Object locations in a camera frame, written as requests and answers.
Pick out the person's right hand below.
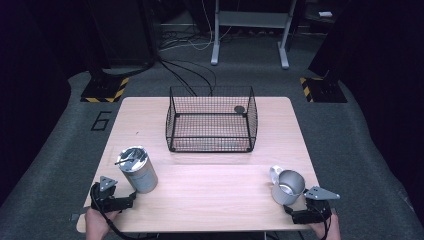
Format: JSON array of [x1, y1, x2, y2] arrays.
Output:
[[308, 213, 342, 240]]

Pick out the white metal stand frame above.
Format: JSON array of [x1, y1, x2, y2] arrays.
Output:
[[210, 0, 298, 70]]

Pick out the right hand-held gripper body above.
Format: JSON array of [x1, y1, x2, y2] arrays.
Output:
[[292, 185, 341, 225]]

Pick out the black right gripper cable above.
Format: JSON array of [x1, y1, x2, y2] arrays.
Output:
[[318, 211, 333, 240]]

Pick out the black cabinet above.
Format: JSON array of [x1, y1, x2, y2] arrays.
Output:
[[88, 0, 158, 68]]

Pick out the white floor cables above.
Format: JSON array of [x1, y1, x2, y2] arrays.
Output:
[[159, 0, 234, 53]]

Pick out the black hazard-striped stand base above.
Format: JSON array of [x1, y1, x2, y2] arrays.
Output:
[[80, 75, 130, 104], [299, 76, 348, 104]]

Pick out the person's left hand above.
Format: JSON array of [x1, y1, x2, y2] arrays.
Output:
[[84, 206, 119, 240]]

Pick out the black floor cables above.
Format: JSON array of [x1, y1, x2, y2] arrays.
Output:
[[156, 56, 218, 98]]

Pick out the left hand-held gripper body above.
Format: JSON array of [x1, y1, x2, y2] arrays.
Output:
[[90, 175, 124, 213]]

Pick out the silver metal mug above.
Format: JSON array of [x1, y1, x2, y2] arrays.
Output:
[[269, 164, 307, 206]]

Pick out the black wire mesh basket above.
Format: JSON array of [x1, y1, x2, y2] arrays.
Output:
[[165, 85, 259, 154]]

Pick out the steel tumbler with lid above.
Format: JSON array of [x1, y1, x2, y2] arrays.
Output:
[[114, 145, 159, 195]]

